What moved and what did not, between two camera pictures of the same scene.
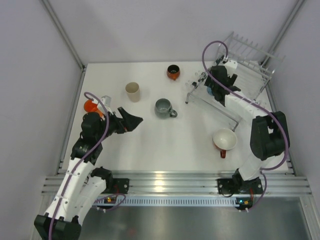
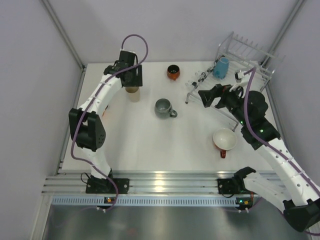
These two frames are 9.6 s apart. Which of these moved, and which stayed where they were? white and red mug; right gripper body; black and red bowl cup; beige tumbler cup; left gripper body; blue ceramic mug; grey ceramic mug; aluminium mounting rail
Moved: right gripper body; left gripper body; blue ceramic mug
Stayed: beige tumbler cup; aluminium mounting rail; white and red mug; black and red bowl cup; grey ceramic mug
